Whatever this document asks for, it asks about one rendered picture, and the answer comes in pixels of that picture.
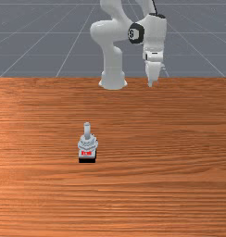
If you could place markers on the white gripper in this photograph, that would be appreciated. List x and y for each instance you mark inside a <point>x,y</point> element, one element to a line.
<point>153,63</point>

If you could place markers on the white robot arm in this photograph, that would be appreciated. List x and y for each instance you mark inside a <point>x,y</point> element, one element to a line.
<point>112,46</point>

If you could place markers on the grey toggle switch black base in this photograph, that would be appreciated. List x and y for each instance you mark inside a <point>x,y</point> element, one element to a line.
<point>87,145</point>

